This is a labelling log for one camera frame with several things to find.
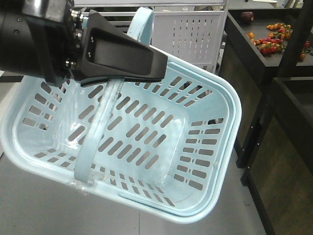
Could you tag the pile of cherry tomatoes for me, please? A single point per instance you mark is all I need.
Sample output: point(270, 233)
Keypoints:
point(274, 43)

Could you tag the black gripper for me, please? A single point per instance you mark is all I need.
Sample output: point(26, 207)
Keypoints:
point(107, 52)

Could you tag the grey perforated metal rack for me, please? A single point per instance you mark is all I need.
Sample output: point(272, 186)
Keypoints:
point(188, 29)

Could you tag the dark red apple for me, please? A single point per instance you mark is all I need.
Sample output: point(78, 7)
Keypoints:
point(247, 17)

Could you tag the light blue plastic basket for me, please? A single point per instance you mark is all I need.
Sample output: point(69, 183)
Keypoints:
point(165, 148)

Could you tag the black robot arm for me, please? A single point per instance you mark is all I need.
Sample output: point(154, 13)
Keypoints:
point(17, 49)

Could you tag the black produce display stand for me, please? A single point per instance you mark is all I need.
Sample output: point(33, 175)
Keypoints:
point(274, 144)

